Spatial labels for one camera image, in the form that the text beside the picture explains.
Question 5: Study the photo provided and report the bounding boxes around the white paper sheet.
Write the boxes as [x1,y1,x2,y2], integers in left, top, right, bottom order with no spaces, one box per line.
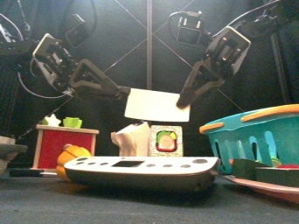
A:
[123,87,192,123]

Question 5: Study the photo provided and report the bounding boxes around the cut toy sushi slice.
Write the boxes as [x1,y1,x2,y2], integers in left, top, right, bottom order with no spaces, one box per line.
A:
[147,124,184,158]

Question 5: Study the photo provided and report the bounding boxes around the white star block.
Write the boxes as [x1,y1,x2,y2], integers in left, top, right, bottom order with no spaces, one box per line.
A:
[42,113,63,128]

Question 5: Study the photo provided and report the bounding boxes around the red wooden shape box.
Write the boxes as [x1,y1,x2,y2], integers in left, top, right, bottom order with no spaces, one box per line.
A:
[32,124,100,171]

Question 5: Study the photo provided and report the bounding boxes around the orange toy pumpkin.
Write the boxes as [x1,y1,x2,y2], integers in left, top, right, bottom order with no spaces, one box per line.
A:
[55,143,94,182]

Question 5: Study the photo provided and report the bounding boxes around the white grey toy appliance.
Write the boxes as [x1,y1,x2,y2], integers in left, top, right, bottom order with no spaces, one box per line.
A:
[63,156,220,192]

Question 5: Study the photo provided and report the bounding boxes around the grey toy bowl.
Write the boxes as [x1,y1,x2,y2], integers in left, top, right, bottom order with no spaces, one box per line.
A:
[0,135,30,178]

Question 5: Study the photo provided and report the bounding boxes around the small black flat object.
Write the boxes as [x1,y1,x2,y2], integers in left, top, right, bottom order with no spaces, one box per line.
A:
[8,168,58,178]

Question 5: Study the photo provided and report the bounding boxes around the dark green toy block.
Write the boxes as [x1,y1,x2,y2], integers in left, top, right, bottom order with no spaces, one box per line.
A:
[230,157,299,188]

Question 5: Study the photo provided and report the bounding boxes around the red toy food piece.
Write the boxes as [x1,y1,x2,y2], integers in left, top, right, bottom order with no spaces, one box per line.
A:
[276,164,299,170]

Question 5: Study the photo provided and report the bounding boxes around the pink toy tray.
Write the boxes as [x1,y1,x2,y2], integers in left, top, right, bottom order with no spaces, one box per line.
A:
[220,173,299,204]

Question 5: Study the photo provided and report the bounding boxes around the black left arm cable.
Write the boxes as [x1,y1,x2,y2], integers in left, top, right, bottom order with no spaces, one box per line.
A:
[15,71,71,100]

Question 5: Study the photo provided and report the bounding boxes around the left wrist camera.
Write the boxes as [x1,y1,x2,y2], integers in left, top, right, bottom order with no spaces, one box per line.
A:
[63,13,91,49]

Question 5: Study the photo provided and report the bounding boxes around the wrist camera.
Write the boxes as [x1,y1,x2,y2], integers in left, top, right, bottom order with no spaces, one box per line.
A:
[63,13,91,49]
[174,10,204,47]

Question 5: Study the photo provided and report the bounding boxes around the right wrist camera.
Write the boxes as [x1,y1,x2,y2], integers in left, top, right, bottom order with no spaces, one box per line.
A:
[174,10,204,47]

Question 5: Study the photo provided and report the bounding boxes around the metal frame pole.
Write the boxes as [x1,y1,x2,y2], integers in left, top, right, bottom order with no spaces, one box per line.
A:
[144,0,155,91]

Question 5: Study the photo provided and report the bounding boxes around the teal basket orange handles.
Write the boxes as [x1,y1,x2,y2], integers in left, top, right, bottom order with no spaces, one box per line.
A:
[199,103,299,176]

